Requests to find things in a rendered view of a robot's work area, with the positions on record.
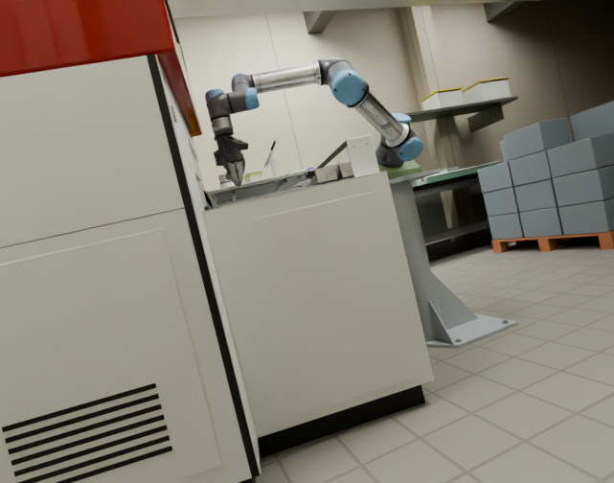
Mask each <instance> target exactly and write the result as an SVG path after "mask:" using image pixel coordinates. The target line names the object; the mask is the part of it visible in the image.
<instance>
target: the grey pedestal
mask: <svg viewBox="0 0 614 483"><path fill-rule="evenodd" d="M440 172H441V170H440V169H436V170H432V171H427V172H418V173H414V174H409V175H405V176H401V177H398V178H394V179H390V180H389V183H390V188H391V192H392V196H393V201H394V204H395V208H396V213H397V217H398V225H399V229H400V234H401V237H402V241H403V246H404V250H405V254H406V259H407V263H408V266H409V271H410V275H411V280H412V284H413V288H414V292H415V296H416V300H417V305H418V309H419V313H420V318H421V325H422V329H423V333H424V338H425V342H426V346H427V347H441V348H461V347H464V346H466V345H468V344H470V343H473V342H475V341H478V340H480V339H483V338H485V337H488V336H490V335H493V334H497V333H499V332H502V331H504V330H506V329H508V328H511V327H513V326H516V325H518V322H517V321H512V320H507V319H502V318H497V317H491V316H486V315H481V314H476V313H473V312H472V311H471V310H470V309H469V308H468V307H467V306H466V305H465V304H464V303H463V302H462V301H461V300H460V299H459V298H458V297H457V296H456V295H455V294H454V293H453V292H452V291H451V290H450V289H449V288H448V287H446V286H445V285H444V284H443V283H442V282H441V281H440V280H439V279H438V278H437V277H436V276H435V275H434V274H433V273H432V272H431V268H430V263H429V260H428V256H427V251H426V247H425V242H424V238H423V234H422V230H421V222H420V218H419V214H418V209H417V205H416V200H415V197H414V193H413V188H412V184H411V182H412V181H415V180H419V179H422V178H425V177H427V176H430V175H433V174H436V173H440Z"/></svg>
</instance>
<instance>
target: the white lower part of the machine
mask: <svg viewBox="0 0 614 483"><path fill-rule="evenodd" d="M260 474H261V464H260V455H259V445H258V436H257V432H256V429H255V425H254V421H253V417H252V413H251V409H250V405H249V401H248V398H247V394H246V390H245V386H244V382H243V378H242V374H241V371H240V367H239V360H238V356H237V352H236V348H235V344H234V340H233V337H232V333H231V329H230V325H229V321H228V317H227V313H226V309H225V306H224V302H223V298H222V294H221V290H220V285H219V281H218V278H217V274H216V267H215V263H214V259H213V255H212V251H211V247H210V244H209V240H208V236H207V232H206V228H205V224H204V220H203V217H202V213H201V211H199V210H198V209H197V208H196V207H195V206H190V207H185V208H183V209H179V210H174V211H170V212H166V213H162V214H157V215H152V216H148V217H143V218H136V219H132V220H127V221H122V222H118V223H113V224H109V225H105V226H101V227H96V228H91V229H87V230H82V231H79V232H74V233H70V234H65V235H60V236H56V237H51V238H48V239H43V240H39V241H30V242H26V243H21V244H18V245H13V246H9V247H4V248H0V483H256V478H255V477H257V476H259V475H260Z"/></svg>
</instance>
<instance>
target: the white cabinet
mask: <svg viewBox="0 0 614 483"><path fill-rule="evenodd" d="M202 217H203V220H204V224H205V228H206V232H207V236H208V240H209V244H210V247H211V251H212V255H213V259H214V263H215V267H216V274H217V278H218V281H219V285H220V290H221V294H222V298H223V302H224V306H225V309H226V313H227V317H228V321H229V325H230V329H231V333H232V337H233V340H234V344H235V348H236V352H237V356H238V360H239V367H240V371H241V374H242V378H243V382H244V386H245V390H246V394H247V398H248V401H249V405H250V409H251V413H252V417H253V421H254V425H255V429H256V432H257V436H258V438H259V442H260V446H261V450H262V457H264V456H267V455H270V454H273V453H276V452H279V451H282V450H285V449H290V448H293V447H296V446H299V445H301V444H304V443H307V442H310V441H313V440H316V439H319V438H322V437H325V436H328V435H331V434H333V433H336V432H339V431H342V430H345V429H347V428H350V427H353V426H358V425H361V424H364V423H367V422H369V421H372V420H375V419H378V418H381V417H384V416H387V415H390V414H393V413H396V412H399V411H401V410H404V409H407V408H410V407H413V406H416V405H419V404H422V403H425V400H424V396H423V392H422V388H421V385H422V384H424V383H427V382H429V381H432V380H434V376H433V371H432V367H431V363H430V358H429V354H428V351H427V346H426V342H425V338H424V333H423V329H422V325H421V318H420V313H419V309H418V305H417V300H416V296H415V292H414V288H413V284H412V280H411V275H410V271H409V266H408V263H407V259H406V254H405V250H404V246H403V241H402V237H401V234H400V229H399V225H398V217H397V213H396V208H395V204H394V201H393V196H392V192H391V188H390V183H389V179H388V175H387V172H382V173H377V174H373V175H368V176H364V177H359V178H356V179H351V180H347V181H342V182H338V183H333V184H329V185H325V186H321V187H316V188H312V189H307V190H303V191H299V192H295V193H290V194H286V195H278V196H273V197H270V198H265V199H261V200H256V201H252V202H247V203H243V204H239V205H235V206H230V207H226V208H221V209H217V210H213V211H209V212H204V213H202Z"/></svg>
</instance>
